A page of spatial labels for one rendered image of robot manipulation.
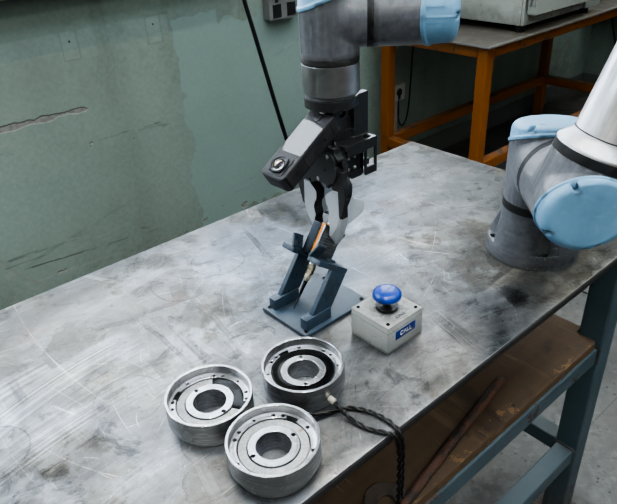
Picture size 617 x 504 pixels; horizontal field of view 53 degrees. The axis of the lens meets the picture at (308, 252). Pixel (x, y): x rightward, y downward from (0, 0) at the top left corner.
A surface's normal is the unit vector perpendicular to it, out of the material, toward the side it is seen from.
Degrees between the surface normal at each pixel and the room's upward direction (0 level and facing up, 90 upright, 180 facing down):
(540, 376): 0
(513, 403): 0
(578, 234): 96
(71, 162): 90
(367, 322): 90
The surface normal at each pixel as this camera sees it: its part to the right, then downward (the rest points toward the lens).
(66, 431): -0.05, -0.86
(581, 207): -0.08, 0.62
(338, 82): 0.23, 0.49
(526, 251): -0.41, 0.20
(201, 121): 0.66, 0.36
